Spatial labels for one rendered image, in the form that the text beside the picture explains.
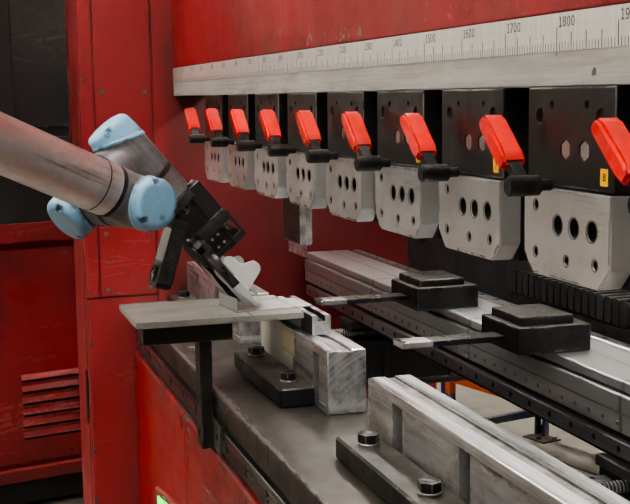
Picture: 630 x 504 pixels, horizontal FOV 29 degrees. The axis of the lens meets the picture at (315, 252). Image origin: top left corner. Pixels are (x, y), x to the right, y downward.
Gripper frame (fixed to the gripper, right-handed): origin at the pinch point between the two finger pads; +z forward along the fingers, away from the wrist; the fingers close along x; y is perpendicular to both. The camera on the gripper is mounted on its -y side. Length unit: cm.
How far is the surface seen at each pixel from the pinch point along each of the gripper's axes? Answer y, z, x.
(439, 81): 20, -27, -68
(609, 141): 10, -29, -109
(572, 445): 92, 209, 195
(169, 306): -8.3, -5.6, 6.7
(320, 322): 5.0, 7.1, -12.3
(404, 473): -9, 6, -62
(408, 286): 21.8, 17.0, -5.0
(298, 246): 12.9, 0.0, -0.6
